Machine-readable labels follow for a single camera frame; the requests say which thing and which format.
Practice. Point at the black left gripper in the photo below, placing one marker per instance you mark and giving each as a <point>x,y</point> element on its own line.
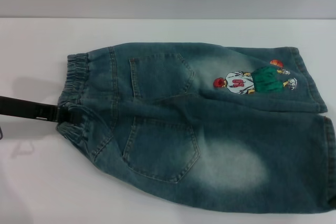
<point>26,110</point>

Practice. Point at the blue denim shorts with embroidery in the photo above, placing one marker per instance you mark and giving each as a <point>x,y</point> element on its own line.
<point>183,129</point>

